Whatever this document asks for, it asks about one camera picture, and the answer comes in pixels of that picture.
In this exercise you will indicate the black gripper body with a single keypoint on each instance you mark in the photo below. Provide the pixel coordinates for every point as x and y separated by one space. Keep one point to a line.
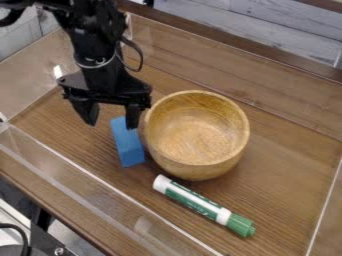
105 82

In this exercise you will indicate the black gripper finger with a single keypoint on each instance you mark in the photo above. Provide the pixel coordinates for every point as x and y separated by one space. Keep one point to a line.
133 116
87 109

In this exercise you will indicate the blue rectangular block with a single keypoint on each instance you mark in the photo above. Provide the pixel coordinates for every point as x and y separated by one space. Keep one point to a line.
129 144

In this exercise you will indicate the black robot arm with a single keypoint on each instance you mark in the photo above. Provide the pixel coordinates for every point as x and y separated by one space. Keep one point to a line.
95 25

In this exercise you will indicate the brown wooden bowl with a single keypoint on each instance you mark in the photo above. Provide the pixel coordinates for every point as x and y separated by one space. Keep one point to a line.
197 133

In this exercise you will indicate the green and white marker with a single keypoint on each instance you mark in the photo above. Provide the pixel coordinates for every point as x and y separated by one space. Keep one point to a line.
204 206

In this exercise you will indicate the clear acrylic tray wall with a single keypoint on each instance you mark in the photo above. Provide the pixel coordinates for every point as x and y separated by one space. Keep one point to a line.
285 186

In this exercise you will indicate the black metal bracket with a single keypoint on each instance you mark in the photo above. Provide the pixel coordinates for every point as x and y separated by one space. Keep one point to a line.
47 244

